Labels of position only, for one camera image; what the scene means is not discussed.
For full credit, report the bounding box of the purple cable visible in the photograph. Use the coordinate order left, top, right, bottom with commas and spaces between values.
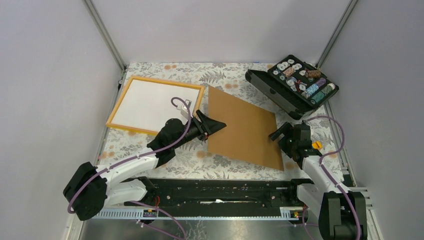
67, 96, 194, 240
299, 115, 363, 240

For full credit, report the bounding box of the brown poker chip stack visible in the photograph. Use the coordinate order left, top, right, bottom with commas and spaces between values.
304, 70, 322, 79

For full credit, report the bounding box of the floral patterned table mat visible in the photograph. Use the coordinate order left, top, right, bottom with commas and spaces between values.
97, 62, 343, 181

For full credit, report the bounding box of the sky building photo print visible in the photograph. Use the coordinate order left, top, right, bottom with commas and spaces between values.
112, 79, 201, 132

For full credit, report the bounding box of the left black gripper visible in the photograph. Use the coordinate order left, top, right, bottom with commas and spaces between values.
172, 110, 227, 150

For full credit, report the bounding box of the orange picture frame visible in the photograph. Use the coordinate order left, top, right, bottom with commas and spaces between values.
105, 75, 206, 136

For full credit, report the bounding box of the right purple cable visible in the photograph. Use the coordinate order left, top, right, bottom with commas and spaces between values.
299, 115, 363, 240

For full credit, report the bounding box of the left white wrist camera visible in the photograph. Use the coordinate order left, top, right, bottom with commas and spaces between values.
177, 99, 192, 119

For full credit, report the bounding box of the purple poker chip stack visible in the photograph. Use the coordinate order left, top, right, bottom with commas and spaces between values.
313, 77, 327, 89

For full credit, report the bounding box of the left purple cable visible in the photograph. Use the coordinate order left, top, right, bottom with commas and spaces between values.
67, 96, 194, 240

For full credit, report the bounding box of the teal poker chip stack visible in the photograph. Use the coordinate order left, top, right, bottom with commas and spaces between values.
310, 83, 336, 105

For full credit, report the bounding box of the black poker chip case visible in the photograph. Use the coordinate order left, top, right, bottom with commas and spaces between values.
245, 54, 339, 120

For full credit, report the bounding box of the blue yellow toy car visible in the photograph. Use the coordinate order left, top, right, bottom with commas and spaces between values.
312, 141, 323, 150

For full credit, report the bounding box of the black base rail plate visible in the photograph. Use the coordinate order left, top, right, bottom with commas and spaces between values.
139, 176, 312, 218

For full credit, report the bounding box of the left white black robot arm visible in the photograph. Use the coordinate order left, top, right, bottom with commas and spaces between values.
63, 110, 227, 221

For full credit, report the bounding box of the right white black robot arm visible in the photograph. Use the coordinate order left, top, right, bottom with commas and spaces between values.
268, 122, 368, 240

